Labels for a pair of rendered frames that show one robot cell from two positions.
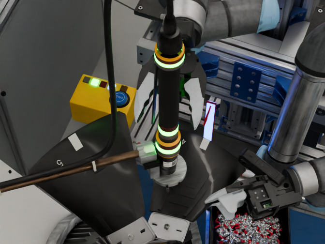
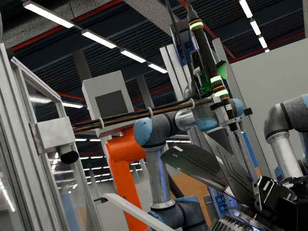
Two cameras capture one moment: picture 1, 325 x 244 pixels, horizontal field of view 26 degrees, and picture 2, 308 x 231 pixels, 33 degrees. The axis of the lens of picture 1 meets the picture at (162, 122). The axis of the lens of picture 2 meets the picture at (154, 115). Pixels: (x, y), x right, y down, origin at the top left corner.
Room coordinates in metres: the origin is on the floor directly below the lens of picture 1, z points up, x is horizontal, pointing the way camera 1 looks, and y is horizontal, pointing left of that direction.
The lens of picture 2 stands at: (-0.90, 0.77, 1.31)
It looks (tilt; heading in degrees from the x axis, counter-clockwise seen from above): 9 degrees up; 341
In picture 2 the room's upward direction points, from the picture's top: 19 degrees counter-clockwise
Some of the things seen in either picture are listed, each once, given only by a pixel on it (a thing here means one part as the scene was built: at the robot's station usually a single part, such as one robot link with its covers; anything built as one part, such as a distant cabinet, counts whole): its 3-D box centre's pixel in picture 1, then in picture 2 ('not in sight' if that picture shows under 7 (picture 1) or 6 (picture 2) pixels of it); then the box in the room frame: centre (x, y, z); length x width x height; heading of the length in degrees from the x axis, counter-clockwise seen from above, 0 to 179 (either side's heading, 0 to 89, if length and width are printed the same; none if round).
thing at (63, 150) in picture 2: not in sight; (68, 154); (0.46, 0.56, 1.49); 0.05 x 0.04 x 0.05; 107
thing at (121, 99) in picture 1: (119, 98); not in sight; (1.05, 0.11, 1.08); 0.04 x 0.04 x 0.02
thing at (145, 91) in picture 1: (144, 103); (199, 77); (0.66, 0.03, 1.64); 0.09 x 0.03 x 0.06; 150
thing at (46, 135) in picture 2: not in sight; (49, 136); (0.45, 0.59, 1.54); 0.10 x 0.07 x 0.08; 107
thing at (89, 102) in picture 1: (105, 105); not in sight; (1.07, 0.16, 1.02); 0.16 x 0.10 x 0.11; 72
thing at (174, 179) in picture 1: (162, 159); (224, 110); (0.63, 0.00, 1.50); 0.09 x 0.07 x 0.10; 107
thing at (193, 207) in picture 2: not in sight; (187, 210); (1.45, -0.05, 1.20); 0.13 x 0.12 x 0.14; 103
